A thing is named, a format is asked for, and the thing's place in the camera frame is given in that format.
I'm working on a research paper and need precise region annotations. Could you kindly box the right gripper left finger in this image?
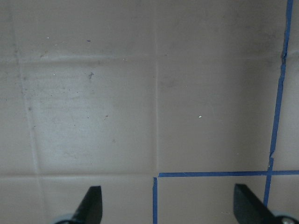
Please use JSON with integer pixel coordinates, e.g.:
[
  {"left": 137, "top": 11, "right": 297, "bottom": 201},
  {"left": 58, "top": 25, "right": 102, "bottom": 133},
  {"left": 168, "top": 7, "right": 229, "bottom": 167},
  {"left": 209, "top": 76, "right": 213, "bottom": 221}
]
[{"left": 52, "top": 185, "right": 104, "bottom": 224}]

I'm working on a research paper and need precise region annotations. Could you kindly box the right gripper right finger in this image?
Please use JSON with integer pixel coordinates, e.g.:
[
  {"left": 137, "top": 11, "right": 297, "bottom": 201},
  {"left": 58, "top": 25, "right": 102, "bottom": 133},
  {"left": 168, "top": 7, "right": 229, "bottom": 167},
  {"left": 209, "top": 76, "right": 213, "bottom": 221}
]
[{"left": 233, "top": 183, "right": 299, "bottom": 224}]

